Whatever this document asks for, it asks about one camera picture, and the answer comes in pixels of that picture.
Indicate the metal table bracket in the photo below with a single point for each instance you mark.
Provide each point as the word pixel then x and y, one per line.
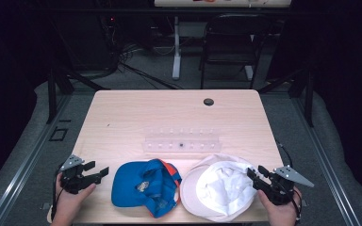
pixel 304 202
pixel 46 206

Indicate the clear acrylic hat rack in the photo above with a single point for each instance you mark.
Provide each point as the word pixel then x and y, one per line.
pixel 182 145

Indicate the white cap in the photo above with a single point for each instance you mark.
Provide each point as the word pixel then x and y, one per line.
pixel 223 188

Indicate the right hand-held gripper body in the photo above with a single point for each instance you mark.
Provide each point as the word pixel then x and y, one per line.
pixel 279 188

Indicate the white desk leg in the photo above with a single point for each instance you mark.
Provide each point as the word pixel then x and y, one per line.
pixel 176 62

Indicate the black table grommet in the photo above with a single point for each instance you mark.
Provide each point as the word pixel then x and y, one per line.
pixel 208 102

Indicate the person's left hand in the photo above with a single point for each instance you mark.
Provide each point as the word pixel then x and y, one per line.
pixel 70 204

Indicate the person's right hand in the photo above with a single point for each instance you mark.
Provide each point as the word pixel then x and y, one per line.
pixel 276 212

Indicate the black frame post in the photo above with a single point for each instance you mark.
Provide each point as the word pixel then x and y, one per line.
pixel 52 94
pixel 309 100

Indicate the aluminium frame rail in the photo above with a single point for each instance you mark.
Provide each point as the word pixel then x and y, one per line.
pixel 25 169
pixel 326 169

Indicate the blue and orange cap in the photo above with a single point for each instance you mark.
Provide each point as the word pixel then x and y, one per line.
pixel 128 188

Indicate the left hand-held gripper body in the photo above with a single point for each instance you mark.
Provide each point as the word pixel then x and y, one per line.
pixel 73 182

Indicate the black folding chair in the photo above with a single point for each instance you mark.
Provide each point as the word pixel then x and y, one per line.
pixel 232 47

